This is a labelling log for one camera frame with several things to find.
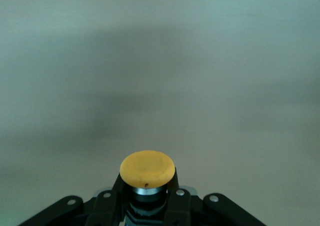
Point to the yellow push button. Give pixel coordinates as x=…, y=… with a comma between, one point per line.
x=147, y=168

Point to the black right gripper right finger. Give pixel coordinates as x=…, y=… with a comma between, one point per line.
x=180, y=208

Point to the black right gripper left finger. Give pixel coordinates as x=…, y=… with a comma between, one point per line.
x=105, y=208

